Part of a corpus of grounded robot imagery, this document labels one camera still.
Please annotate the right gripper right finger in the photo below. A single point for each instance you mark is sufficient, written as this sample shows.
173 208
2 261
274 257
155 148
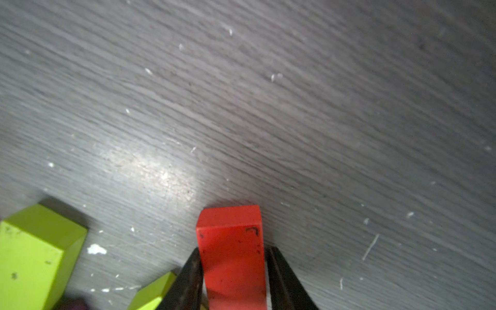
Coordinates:
286 290

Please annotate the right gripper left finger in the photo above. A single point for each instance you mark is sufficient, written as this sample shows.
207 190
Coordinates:
186 291

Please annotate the dark green block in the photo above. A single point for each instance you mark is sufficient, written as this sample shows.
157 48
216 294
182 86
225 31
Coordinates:
149 297

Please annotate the red block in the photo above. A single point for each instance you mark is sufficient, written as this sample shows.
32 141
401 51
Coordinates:
230 240

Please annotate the lime block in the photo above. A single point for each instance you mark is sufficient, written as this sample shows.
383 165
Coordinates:
39 250

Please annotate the purple block centre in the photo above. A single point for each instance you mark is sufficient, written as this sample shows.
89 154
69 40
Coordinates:
78 303

